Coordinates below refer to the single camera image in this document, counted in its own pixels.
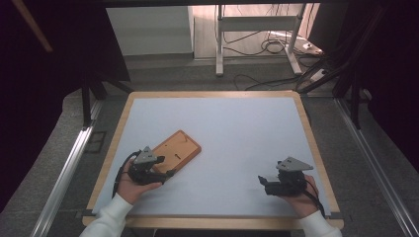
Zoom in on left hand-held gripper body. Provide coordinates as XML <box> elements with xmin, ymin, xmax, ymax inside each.
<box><xmin>126</xmin><ymin>145</ymin><xmax>166</xmax><ymax>187</ymax></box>

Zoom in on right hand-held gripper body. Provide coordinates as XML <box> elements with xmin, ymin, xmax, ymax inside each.
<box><xmin>268</xmin><ymin>156</ymin><xmax>314</xmax><ymax>198</ymax></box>

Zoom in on wooden picture frame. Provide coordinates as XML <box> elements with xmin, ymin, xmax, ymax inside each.
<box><xmin>151</xmin><ymin>129</ymin><xmax>203</xmax><ymax>176</ymax></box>

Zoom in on person's right hand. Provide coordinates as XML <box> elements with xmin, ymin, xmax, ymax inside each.
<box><xmin>280</xmin><ymin>174</ymin><xmax>320</xmax><ymax>218</ymax></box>

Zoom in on person's left hand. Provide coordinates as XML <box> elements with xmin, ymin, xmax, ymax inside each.
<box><xmin>117</xmin><ymin>162</ymin><xmax>163</xmax><ymax>205</ymax></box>

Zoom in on black metal stand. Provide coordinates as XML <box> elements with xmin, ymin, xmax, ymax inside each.
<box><xmin>79</xmin><ymin>70</ymin><xmax>135</xmax><ymax>128</ymax></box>
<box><xmin>295</xmin><ymin>5</ymin><xmax>391</xmax><ymax>130</ymax></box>

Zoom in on white power strip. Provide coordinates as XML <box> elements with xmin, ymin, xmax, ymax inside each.
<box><xmin>301</xmin><ymin>41</ymin><xmax>324</xmax><ymax>55</ymax></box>
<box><xmin>308</xmin><ymin>68</ymin><xmax>330</xmax><ymax>84</ymax></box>

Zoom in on white cabinet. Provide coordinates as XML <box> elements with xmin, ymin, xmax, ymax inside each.
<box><xmin>106</xmin><ymin>6</ymin><xmax>195</xmax><ymax>57</ymax></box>

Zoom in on wooden bar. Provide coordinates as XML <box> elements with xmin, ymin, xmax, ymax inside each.
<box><xmin>11</xmin><ymin>0</ymin><xmax>54</xmax><ymax>53</ymax></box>

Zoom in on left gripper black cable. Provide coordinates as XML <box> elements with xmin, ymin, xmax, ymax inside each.
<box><xmin>112</xmin><ymin>149</ymin><xmax>142</xmax><ymax>198</ymax></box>

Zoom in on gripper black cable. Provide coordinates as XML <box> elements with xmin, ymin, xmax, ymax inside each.
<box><xmin>112</xmin><ymin>149</ymin><xmax>142</xmax><ymax>198</ymax></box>
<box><xmin>302</xmin><ymin>179</ymin><xmax>327</xmax><ymax>219</ymax></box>

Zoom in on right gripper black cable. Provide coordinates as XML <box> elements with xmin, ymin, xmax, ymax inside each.
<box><xmin>302</xmin><ymin>179</ymin><xmax>327</xmax><ymax>219</ymax></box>

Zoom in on aluminium floor rail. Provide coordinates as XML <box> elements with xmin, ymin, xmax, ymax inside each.
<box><xmin>30</xmin><ymin>126</ymin><xmax>96</xmax><ymax>237</ymax></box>
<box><xmin>333</xmin><ymin>98</ymin><xmax>419</xmax><ymax>237</ymax></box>

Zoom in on black floor cable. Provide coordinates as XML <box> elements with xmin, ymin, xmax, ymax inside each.
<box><xmin>233</xmin><ymin>73</ymin><xmax>301</xmax><ymax>92</ymax></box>

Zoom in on tangled black floor cables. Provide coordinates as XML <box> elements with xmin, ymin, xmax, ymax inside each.
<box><xmin>222</xmin><ymin>30</ymin><xmax>317</xmax><ymax>57</ymax></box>

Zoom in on white metal desk frame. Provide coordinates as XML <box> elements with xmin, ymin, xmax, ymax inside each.
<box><xmin>215</xmin><ymin>3</ymin><xmax>307</xmax><ymax>77</ymax></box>

